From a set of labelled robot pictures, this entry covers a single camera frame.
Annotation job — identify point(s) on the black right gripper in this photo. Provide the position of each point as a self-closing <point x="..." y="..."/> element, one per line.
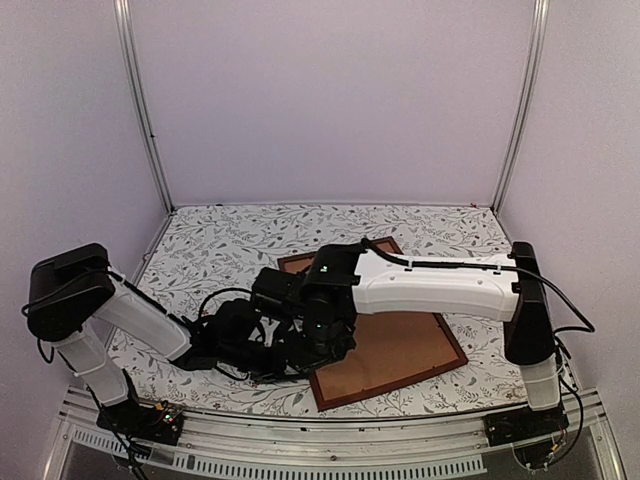
<point x="279" y="294"/>

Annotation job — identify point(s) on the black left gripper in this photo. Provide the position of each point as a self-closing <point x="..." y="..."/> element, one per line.
<point x="276" y="366"/>

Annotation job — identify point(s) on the red-brown wooden picture frame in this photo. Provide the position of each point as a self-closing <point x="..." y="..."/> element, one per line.
<point x="393" y="350"/>

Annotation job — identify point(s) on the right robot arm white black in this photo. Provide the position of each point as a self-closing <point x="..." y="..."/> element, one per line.
<point x="345" y="281"/>

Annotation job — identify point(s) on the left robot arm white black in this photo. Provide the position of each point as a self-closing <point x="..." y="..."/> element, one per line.
<point x="265" y="331"/>

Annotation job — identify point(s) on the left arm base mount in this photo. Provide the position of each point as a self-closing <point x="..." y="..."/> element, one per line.
<point x="161" y="423"/>

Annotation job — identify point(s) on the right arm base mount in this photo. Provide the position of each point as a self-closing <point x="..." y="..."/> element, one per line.
<point x="523" y="424"/>

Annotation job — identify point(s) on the right aluminium corner post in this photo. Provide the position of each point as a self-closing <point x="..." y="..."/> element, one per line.
<point x="525" y="99"/>

